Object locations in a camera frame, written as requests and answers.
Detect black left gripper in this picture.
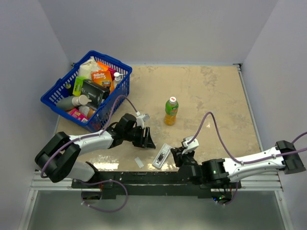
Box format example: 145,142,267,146
123,126,155,149

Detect white remote control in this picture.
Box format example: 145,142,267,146
152,143,172,169

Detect white battery compartment cover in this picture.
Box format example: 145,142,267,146
135,157,144,168

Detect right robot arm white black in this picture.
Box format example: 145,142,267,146
170,140,307,188

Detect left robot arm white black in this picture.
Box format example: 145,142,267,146
35,113,156,188

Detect orange juice bottle green label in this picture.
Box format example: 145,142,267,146
164,96,179,126

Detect blue plastic basket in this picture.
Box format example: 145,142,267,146
40,50,132,132

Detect amber bottle white label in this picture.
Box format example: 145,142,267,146
79,105,96,119

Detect white pump bottle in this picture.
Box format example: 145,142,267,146
113,72,123,88

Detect black product box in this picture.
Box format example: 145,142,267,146
81,79,110,110

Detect orange razor blade package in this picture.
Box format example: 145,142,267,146
91,70,114,93

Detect pink product box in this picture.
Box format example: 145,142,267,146
68,108,88,123

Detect grey bottle beige cap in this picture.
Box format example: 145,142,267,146
56,95,92,111

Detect lime green box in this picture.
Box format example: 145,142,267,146
72,76,88,96

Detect beige cloth bag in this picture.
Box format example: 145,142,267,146
78,56,101,80

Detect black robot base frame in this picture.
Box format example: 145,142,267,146
71,171,241,199

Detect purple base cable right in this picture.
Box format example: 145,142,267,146
214,182,243,207

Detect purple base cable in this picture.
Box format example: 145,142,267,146
81,179,130,213
214,182,243,207

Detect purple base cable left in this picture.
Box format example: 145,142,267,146
81,179,130,213

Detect aluminium table edge rail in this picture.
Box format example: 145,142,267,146
234,64,283,192

